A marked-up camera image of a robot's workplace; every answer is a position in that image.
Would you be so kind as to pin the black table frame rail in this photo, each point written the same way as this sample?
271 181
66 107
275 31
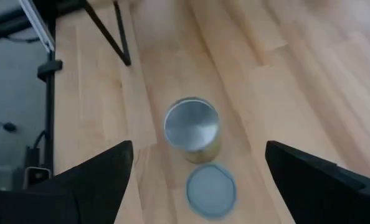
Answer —
50 124

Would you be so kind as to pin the green Pears can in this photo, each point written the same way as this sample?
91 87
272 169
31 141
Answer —
191 124

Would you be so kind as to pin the small black floor box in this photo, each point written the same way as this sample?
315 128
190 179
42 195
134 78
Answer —
37 179

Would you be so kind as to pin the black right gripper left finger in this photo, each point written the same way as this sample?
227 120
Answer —
79 199

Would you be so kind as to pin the black rail bracket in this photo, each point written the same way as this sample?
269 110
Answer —
49 70

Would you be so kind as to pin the teal can with orange slices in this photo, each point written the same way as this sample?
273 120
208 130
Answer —
211 189

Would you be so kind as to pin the aluminium frame bar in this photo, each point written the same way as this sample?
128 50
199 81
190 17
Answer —
38 25

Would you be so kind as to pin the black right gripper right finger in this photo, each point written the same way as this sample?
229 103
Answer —
328 199

